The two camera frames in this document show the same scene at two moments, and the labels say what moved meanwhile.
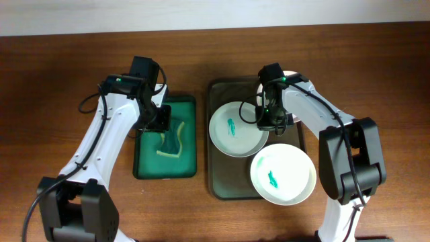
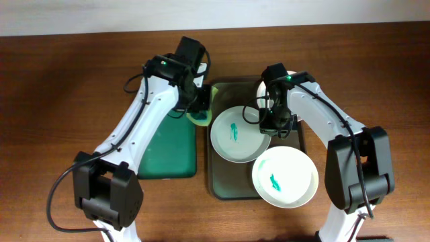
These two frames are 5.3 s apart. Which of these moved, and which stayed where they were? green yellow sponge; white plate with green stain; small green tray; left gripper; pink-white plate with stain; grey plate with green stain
Moved: green yellow sponge; grey plate with green stain; left gripper
Stayed: pink-white plate with stain; small green tray; white plate with green stain
